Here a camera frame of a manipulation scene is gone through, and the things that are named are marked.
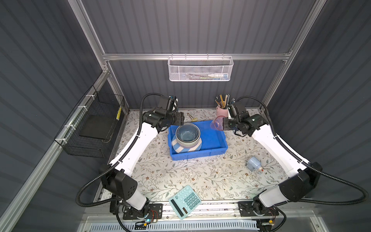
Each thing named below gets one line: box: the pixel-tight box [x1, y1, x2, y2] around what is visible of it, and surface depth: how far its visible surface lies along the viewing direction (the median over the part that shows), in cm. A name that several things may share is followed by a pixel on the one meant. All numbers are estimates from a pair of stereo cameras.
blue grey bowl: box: [175, 122, 201, 144], surface depth 93 cm
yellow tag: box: [115, 105, 122, 121], surface depth 84 cm
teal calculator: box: [168, 185, 202, 220], surface depth 77 cm
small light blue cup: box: [246, 156, 262, 173], surface depth 86 cm
